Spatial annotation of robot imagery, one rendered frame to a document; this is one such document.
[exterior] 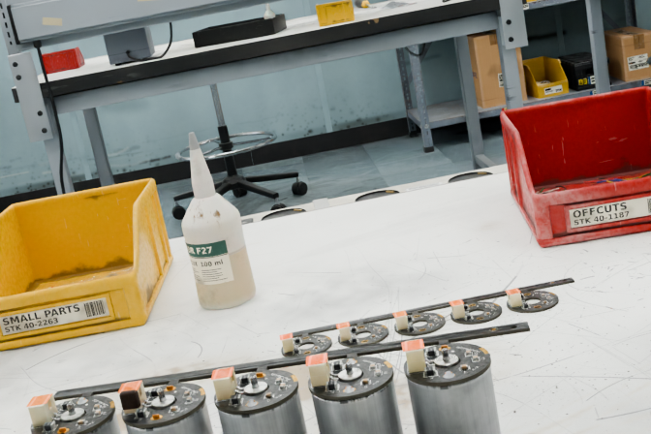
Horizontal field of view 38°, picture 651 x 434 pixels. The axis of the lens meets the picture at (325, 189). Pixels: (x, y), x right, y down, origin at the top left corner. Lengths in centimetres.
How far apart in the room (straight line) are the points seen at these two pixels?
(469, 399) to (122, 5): 229
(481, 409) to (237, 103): 441
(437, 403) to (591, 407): 12
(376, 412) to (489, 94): 411
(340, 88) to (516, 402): 432
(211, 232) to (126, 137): 421
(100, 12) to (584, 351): 220
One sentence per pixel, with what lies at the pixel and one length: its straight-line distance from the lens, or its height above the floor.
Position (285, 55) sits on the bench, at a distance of 257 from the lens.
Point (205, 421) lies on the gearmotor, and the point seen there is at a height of 81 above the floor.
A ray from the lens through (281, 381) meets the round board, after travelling 28.
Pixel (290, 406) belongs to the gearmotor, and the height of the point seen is 81.
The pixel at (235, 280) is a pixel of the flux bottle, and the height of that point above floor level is 77.
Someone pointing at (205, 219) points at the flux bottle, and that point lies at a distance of 52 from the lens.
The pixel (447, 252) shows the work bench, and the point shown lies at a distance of 56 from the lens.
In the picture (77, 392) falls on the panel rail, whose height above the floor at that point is 81.
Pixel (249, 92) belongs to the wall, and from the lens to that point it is 465.
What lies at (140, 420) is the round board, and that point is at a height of 81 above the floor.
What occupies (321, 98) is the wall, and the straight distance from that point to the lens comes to 467.
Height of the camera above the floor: 93
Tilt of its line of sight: 14 degrees down
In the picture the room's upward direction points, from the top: 11 degrees counter-clockwise
